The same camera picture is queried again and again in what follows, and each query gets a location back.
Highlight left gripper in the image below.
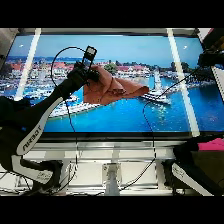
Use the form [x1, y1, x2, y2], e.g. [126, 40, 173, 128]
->
[67, 60, 101, 86]

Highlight salmon orange garment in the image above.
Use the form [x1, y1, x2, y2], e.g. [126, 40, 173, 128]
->
[82, 64, 151, 107]

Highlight pink garment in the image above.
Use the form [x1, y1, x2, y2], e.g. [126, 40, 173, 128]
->
[197, 137, 224, 152]

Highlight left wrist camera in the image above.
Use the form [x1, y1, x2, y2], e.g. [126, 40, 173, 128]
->
[81, 45, 99, 73]

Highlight black cable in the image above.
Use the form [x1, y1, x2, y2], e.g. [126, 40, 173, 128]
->
[119, 65, 206, 192]
[49, 45, 88, 168]

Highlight silver frame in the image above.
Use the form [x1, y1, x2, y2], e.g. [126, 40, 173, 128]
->
[0, 139, 224, 197]

